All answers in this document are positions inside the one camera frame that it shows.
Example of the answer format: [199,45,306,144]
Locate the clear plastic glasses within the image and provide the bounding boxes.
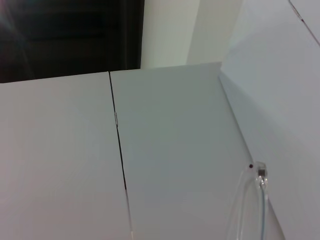
[226,161,271,240]

